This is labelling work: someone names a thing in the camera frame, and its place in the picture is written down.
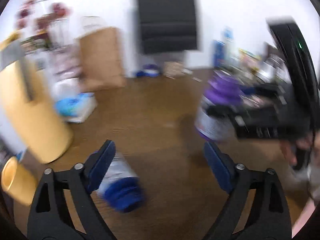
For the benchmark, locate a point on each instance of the blue supplement bottle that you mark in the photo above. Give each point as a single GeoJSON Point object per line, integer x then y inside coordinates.
{"type": "Point", "coordinates": [120, 187]}

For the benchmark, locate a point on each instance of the purple supplement bottle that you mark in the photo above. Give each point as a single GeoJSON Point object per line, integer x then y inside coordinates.
{"type": "Point", "coordinates": [219, 98]}

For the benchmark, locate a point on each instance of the clear container with grains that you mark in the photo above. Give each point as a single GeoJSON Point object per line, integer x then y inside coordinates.
{"type": "Point", "coordinates": [173, 69]}

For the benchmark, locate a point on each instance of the black paper bag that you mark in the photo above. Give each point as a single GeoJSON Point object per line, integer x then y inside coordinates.
{"type": "Point", "coordinates": [167, 25]}

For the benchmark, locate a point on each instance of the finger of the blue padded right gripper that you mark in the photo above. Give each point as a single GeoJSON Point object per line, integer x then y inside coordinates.
{"type": "Point", "coordinates": [221, 111]}
{"type": "Point", "coordinates": [248, 90]}

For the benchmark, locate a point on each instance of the colourful snack packet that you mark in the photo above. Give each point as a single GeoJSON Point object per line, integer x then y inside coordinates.
{"type": "Point", "coordinates": [248, 61]}

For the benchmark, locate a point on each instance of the pink knitted vase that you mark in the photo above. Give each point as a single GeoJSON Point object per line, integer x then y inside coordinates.
{"type": "Point", "coordinates": [66, 62]}

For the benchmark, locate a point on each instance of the purple white small jar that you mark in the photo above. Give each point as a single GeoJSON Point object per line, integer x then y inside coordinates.
{"type": "Point", "coordinates": [151, 70]}

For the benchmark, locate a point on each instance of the yellow thermos jug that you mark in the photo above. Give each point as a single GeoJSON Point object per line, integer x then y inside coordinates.
{"type": "Point", "coordinates": [28, 105]}

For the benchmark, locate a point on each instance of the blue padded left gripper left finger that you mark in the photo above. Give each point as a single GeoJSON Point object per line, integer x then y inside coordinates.
{"type": "Point", "coordinates": [49, 216]}

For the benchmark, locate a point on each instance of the blue tissue box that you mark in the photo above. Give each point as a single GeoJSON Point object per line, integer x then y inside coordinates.
{"type": "Point", "coordinates": [72, 104]}

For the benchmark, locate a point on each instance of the yellow ceramic mug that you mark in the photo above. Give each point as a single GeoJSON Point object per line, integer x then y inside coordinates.
{"type": "Point", "coordinates": [18, 182]}

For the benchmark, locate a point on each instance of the right hand of person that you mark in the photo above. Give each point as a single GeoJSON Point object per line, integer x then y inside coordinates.
{"type": "Point", "coordinates": [289, 149]}

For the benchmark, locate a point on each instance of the blue soda can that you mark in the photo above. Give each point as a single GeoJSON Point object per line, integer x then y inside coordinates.
{"type": "Point", "coordinates": [218, 54]}

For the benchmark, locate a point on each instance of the brown paper bag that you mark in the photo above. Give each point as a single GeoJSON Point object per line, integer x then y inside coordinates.
{"type": "Point", "coordinates": [100, 56]}

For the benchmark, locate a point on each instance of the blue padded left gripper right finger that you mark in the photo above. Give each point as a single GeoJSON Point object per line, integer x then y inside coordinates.
{"type": "Point", "coordinates": [269, 217]}

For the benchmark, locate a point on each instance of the clear glass bottle blue cap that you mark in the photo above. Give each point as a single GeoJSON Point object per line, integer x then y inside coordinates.
{"type": "Point", "coordinates": [228, 41]}

